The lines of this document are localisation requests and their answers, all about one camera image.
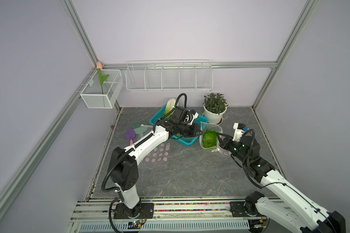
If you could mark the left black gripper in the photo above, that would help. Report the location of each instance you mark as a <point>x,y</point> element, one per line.
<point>194,129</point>

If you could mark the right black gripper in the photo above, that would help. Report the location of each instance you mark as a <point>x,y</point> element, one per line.
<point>227,142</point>

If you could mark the clear pink-trim zipper bag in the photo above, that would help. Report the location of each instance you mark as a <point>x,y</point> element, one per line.
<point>216,151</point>

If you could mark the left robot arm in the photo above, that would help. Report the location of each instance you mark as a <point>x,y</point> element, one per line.
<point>122,174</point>

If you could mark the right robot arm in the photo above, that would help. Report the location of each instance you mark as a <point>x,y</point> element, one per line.
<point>303,214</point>

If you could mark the pale upright chinese cabbage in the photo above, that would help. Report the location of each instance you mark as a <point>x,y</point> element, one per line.
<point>169,109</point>

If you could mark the clear pink-dotted zipper bag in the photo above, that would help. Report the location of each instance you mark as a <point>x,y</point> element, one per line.
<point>158,158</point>

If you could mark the teal plastic basket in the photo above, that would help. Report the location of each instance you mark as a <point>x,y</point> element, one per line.
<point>184,141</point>

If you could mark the potted green plant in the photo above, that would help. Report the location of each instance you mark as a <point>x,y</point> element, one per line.
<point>215,106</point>

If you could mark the green toy scoop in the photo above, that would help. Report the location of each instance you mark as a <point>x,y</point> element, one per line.
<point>140,128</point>

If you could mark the purple toy shovel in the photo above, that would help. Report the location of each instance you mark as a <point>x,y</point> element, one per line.
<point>130,135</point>

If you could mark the artificial pink tulip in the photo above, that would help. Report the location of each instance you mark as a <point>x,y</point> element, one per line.
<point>102,77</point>

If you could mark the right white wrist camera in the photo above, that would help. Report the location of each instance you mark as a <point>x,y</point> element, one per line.
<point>239,130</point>

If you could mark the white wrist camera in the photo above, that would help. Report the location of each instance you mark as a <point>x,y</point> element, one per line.
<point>191,115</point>
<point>239,130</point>

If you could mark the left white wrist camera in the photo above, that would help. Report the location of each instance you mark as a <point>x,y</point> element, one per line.
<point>191,115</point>

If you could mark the long white wire shelf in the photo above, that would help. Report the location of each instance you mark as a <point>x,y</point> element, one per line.
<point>169,75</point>

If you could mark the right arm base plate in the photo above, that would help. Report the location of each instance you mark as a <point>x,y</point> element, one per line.
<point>244,209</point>

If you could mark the white slotted cable duct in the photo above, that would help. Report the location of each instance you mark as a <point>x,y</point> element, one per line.
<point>184,226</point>

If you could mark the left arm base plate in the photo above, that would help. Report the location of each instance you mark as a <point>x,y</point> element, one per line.
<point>141,210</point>

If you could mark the small white wire basket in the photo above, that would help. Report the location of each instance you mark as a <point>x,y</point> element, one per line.
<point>92,94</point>

